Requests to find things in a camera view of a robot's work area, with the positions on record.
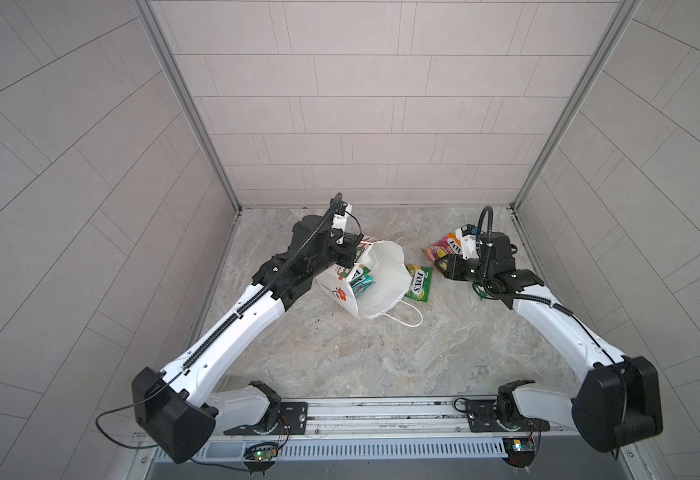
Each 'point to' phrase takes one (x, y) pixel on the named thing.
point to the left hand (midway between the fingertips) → (363, 232)
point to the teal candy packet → (362, 280)
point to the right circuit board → (520, 451)
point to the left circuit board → (263, 451)
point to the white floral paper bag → (392, 280)
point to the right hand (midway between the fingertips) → (438, 261)
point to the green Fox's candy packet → (421, 281)
